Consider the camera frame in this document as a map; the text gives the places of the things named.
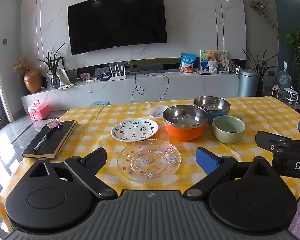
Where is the small white printed dish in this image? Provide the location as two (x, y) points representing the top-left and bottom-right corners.
(148, 105), (171, 119)

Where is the white fruit print plate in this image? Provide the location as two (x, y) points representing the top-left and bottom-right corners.
(111, 118), (159, 141)

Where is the blue snack bag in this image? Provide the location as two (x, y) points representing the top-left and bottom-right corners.
(180, 53), (198, 74)

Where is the dried flower bunch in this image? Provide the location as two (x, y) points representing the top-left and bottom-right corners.
(13, 56), (31, 76)

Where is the white round stool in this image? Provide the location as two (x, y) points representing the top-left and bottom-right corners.
(282, 87), (300, 105)

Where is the wall mounted television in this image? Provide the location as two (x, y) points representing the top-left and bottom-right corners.
(67, 0), (168, 56)

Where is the white router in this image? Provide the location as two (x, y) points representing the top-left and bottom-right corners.
(109, 64), (127, 81)

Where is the blue steel bowl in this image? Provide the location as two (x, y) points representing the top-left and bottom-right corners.
(193, 96), (231, 127)

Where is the hanging vine plant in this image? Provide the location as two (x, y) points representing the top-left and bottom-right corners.
(249, 0), (278, 32)

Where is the blue water jug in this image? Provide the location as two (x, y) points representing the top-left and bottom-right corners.
(276, 61), (293, 91)

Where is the light blue stool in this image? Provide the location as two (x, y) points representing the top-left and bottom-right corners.
(89, 100), (111, 107)

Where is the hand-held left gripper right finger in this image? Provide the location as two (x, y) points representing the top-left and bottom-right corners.
(184, 147), (274, 198)

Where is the round paper fan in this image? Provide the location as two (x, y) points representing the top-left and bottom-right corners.
(219, 54), (230, 71)

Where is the tall potted plant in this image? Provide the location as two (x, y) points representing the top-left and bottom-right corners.
(241, 47), (278, 97)

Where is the teddy bear bouquet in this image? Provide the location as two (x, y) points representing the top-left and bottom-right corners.
(206, 50), (220, 75)

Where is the trailing pothos plant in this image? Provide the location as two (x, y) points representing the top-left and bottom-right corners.
(277, 28), (300, 67)

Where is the black pen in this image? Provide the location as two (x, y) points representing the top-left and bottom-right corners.
(33, 127), (53, 152)

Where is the black cable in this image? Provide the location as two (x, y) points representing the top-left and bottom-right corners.
(131, 70), (170, 103)

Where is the grey pedal trash can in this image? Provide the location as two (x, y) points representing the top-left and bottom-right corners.
(237, 69), (259, 97)

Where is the white marble media console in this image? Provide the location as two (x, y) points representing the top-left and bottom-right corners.
(21, 66), (240, 117)

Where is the orange steel bowl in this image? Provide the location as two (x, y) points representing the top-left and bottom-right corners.
(162, 105), (209, 143)

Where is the green ceramic bowl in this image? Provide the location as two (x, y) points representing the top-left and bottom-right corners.
(212, 115), (246, 145)

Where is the black notebook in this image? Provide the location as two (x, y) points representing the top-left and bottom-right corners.
(22, 120), (78, 159)

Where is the pink storage box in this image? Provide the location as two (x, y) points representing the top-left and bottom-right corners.
(27, 100), (51, 121)

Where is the green canvas painting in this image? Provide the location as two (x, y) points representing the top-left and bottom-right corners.
(200, 49), (227, 73)

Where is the gold acorn vase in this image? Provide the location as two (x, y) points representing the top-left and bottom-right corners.
(24, 69), (42, 94)

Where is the small pink wrapper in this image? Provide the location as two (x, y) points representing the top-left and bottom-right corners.
(46, 117), (63, 130)

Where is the clear glass patterned plate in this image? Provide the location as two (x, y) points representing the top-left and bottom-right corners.
(117, 139), (182, 184)

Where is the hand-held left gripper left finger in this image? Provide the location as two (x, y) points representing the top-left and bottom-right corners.
(27, 147), (118, 198)

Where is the yellow checkered tablecloth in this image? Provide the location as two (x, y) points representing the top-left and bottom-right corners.
(0, 96), (300, 233)

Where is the green plant in glass vase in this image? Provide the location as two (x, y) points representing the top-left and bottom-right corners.
(37, 42), (66, 90)

